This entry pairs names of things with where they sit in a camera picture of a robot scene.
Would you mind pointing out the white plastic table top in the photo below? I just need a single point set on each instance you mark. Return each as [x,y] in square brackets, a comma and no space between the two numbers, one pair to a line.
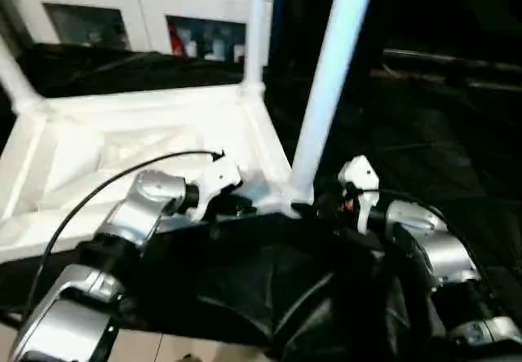
[142,133]

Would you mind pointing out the white plastic table leg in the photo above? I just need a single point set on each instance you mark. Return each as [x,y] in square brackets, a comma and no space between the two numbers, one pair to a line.
[330,76]
[257,27]
[16,80]

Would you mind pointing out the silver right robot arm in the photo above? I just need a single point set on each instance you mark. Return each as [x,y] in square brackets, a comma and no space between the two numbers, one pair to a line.
[436,239]

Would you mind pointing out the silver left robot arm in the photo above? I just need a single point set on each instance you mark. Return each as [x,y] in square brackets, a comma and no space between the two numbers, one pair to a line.
[147,207]

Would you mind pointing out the black work mat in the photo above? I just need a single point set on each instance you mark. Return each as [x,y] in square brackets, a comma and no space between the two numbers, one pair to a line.
[428,133]

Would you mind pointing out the black piano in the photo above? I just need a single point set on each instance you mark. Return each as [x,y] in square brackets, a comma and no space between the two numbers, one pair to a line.
[448,7]

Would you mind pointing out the grey curtain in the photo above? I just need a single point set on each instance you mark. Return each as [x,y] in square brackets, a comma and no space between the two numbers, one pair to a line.
[10,19]

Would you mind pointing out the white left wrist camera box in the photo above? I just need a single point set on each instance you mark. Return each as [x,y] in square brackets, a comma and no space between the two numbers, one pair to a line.
[216,178]

